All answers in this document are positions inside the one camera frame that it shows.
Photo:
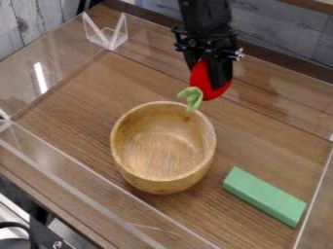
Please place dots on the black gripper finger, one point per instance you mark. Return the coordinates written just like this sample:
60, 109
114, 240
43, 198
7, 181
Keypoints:
220, 65
192, 58

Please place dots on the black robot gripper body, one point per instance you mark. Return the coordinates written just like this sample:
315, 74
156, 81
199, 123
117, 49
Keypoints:
219, 41

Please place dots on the red plush strawberry green stem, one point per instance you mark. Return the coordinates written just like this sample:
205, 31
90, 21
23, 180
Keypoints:
201, 89

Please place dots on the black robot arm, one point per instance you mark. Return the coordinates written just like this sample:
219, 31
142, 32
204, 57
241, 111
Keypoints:
205, 15

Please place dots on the wooden bowl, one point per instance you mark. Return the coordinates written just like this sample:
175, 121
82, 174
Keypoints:
162, 146

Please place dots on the green rectangular block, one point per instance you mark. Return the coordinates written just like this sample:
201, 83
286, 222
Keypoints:
273, 201

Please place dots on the clear acrylic corner bracket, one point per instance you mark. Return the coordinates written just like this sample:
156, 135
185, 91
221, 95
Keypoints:
108, 37

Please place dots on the black metal bracket with bolt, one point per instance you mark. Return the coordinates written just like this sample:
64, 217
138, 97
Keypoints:
45, 237

